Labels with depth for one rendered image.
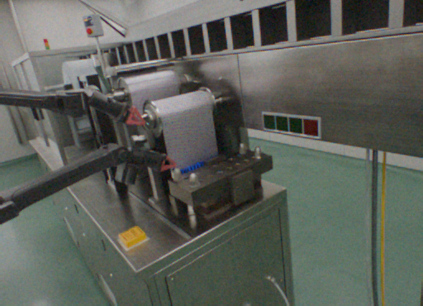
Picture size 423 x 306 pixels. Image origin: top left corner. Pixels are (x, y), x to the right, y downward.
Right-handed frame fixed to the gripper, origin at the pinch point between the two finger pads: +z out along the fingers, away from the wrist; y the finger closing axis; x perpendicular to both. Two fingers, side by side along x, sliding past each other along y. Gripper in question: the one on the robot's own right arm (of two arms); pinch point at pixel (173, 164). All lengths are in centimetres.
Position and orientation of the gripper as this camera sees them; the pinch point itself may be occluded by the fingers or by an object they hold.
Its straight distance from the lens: 119.7
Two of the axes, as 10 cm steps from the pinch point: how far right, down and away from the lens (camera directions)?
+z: 7.6, 2.1, 6.2
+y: 6.0, 1.7, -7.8
